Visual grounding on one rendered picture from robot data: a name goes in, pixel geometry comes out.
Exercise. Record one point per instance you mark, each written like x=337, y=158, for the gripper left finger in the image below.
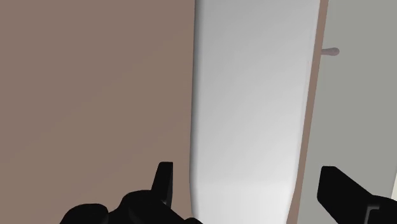
x=145, y=208

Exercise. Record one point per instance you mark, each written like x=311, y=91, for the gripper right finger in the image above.
x=344, y=194

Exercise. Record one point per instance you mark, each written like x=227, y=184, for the white toilet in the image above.
x=251, y=108

